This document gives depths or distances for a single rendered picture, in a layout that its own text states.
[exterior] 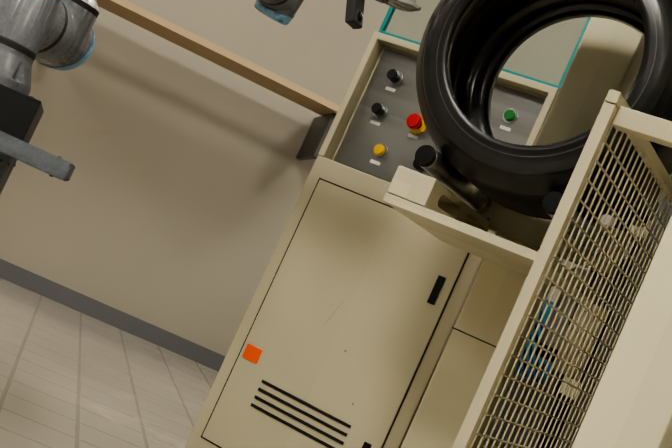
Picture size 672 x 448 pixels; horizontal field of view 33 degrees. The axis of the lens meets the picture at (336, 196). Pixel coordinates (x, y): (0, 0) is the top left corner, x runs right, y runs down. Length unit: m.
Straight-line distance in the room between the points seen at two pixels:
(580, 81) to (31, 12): 1.21
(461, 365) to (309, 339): 0.56
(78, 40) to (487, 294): 1.11
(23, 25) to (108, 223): 3.11
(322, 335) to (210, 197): 2.78
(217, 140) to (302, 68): 0.56
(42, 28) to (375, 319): 1.06
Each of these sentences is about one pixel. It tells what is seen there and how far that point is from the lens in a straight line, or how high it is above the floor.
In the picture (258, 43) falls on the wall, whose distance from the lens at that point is 5.73.
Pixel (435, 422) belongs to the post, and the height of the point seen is 0.42.
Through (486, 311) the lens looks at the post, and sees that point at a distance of 2.54.
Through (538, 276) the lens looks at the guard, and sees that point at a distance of 1.61.
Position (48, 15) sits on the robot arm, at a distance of 2.64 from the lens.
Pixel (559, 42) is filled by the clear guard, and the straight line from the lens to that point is 2.98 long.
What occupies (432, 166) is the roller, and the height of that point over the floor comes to 0.89.
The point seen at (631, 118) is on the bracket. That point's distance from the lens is 1.65.
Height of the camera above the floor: 0.58
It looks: 4 degrees up
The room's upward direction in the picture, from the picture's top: 25 degrees clockwise
